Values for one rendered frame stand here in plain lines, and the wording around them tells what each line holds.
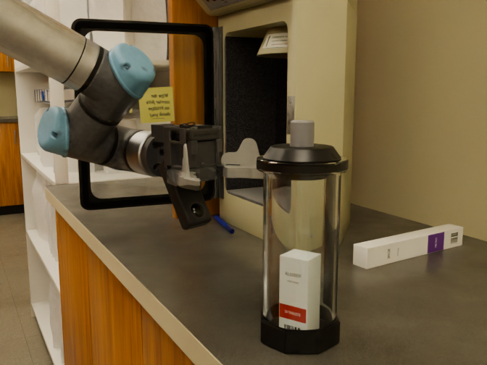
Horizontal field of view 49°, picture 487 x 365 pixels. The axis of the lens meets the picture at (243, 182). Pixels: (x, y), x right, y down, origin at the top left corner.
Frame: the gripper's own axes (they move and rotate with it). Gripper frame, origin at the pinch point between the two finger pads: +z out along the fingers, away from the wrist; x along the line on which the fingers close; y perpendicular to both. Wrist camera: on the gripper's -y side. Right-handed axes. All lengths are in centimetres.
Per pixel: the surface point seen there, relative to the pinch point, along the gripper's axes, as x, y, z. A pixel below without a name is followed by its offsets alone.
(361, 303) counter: 12.9, -18.0, 11.3
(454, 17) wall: 66, 28, -4
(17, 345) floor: 39, -113, -206
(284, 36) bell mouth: 29.9, 22.7, -20.2
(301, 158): -5.0, 5.1, 14.8
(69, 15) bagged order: 49, 41, -150
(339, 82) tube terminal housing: 33.2, 13.7, -9.1
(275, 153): -5.8, 5.5, 11.4
